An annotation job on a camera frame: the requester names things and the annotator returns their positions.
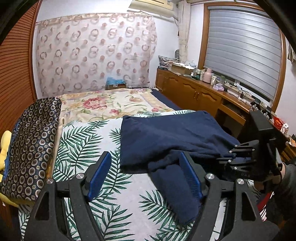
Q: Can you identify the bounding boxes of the navy blue printed t-shirt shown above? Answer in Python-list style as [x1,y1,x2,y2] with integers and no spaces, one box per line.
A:
[120,111,239,225]

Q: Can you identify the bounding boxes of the person's right hand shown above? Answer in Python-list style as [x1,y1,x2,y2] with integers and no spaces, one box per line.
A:
[254,149,285,193]

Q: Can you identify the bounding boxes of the wooden sideboard cabinet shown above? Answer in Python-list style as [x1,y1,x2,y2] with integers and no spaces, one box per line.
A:
[155,67,296,163]

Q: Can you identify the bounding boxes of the navy circle-patterned folded cloth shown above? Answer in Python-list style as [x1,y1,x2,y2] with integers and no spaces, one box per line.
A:
[1,97,62,201]

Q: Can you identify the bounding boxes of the pink thermos bottle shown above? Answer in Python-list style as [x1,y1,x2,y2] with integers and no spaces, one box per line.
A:
[202,68,212,84]

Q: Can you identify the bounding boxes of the yellow plush pillow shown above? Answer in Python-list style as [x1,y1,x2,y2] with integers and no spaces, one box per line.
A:
[0,131,19,208]

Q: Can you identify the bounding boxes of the navy blue bed sheet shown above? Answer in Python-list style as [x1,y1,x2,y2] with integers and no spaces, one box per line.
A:
[151,89,182,110]

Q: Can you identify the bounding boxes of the grey window blind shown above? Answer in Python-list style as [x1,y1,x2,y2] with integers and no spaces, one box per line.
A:
[204,6,281,99]

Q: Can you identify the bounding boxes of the cardboard box on sideboard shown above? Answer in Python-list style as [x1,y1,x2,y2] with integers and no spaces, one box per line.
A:
[171,63,194,75]

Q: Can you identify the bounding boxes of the cream floral blanket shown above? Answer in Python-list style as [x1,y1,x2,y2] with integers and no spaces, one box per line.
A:
[59,88,173,123]

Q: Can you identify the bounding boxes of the brown louvered wardrobe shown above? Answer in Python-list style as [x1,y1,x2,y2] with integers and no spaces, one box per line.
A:
[1,1,42,133]

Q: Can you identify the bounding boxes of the cardboard box with blue bag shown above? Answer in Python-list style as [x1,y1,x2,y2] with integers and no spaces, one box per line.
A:
[105,77,126,90]

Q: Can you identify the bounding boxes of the cream side curtain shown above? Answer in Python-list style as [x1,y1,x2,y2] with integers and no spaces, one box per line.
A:
[178,1,191,63]

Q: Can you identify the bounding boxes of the pink circle-patterned curtain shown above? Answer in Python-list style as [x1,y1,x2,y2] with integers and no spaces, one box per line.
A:
[36,13,158,97]

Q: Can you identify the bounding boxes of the white wall air conditioner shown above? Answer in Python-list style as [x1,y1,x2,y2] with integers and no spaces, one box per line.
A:
[129,0,174,18]

